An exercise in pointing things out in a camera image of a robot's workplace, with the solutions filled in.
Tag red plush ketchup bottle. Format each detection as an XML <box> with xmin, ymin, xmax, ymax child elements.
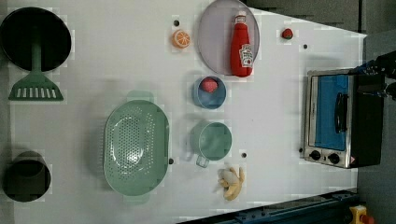
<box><xmin>230</xmin><ymin>11</ymin><xmax>254</xmax><ymax>77</ymax></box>

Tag grey round plate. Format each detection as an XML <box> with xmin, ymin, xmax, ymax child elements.
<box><xmin>196</xmin><ymin>0</ymin><xmax>260</xmax><ymax>75</ymax></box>

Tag blue bowl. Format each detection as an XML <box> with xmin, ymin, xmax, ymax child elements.
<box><xmin>191</xmin><ymin>76</ymin><xmax>227</xmax><ymax>109</ymax></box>

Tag red plush ball toy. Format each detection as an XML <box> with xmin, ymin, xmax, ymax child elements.
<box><xmin>200</xmin><ymin>77</ymin><xmax>219</xmax><ymax>93</ymax></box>

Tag green mug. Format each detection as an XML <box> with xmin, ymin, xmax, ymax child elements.
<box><xmin>190</xmin><ymin>120</ymin><xmax>233</xmax><ymax>168</ymax></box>

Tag plush peeled banana toy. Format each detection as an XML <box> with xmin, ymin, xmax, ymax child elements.
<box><xmin>219</xmin><ymin>167</ymin><xmax>245</xmax><ymax>201</ymax></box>

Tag green oval colander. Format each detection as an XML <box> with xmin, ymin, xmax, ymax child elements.
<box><xmin>103</xmin><ymin>91</ymin><xmax>170</xmax><ymax>197</ymax></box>

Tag orange slice toy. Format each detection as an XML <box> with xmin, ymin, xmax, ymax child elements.
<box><xmin>172</xmin><ymin>30</ymin><xmax>191</xmax><ymax>49</ymax></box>

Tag red strawberry toy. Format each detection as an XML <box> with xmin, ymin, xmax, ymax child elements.
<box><xmin>281</xmin><ymin>28</ymin><xmax>293</xmax><ymax>40</ymax></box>

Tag silver toaster oven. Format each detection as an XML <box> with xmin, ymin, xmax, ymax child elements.
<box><xmin>304</xmin><ymin>69</ymin><xmax>385</xmax><ymax>169</ymax></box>

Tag green slotted spatula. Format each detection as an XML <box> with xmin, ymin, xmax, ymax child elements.
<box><xmin>8</xmin><ymin>29</ymin><xmax>64</xmax><ymax>102</ymax></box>

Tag black cylindrical pot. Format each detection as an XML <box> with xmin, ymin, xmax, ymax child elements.
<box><xmin>2</xmin><ymin>151</ymin><xmax>51</xmax><ymax>203</ymax></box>

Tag yellow red emergency button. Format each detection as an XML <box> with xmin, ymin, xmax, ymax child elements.
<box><xmin>349</xmin><ymin>205</ymin><xmax>375</xmax><ymax>224</ymax></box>

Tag black frying pan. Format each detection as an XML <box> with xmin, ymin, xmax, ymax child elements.
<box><xmin>1</xmin><ymin>7</ymin><xmax>72</xmax><ymax>72</ymax></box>

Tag blue aluminium frame rail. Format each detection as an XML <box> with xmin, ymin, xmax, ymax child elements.
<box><xmin>177</xmin><ymin>190</ymin><xmax>361</xmax><ymax>224</ymax></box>

